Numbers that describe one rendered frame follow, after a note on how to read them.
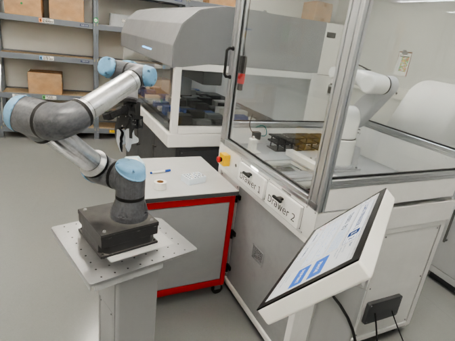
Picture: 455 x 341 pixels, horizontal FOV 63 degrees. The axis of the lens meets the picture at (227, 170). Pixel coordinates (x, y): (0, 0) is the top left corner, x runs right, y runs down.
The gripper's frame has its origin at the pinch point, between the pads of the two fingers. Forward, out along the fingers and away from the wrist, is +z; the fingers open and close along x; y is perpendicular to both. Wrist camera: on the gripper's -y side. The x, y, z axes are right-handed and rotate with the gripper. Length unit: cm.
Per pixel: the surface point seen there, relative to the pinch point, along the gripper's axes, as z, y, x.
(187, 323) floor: 97, 69, 20
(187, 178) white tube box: 12, 66, 19
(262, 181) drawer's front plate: 13, 69, -27
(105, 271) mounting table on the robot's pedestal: 45.7, -13.5, -7.4
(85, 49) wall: -168, 225, 336
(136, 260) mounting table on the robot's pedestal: 43.5, -1.8, -10.5
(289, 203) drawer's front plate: 23, 58, -48
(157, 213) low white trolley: 31, 46, 24
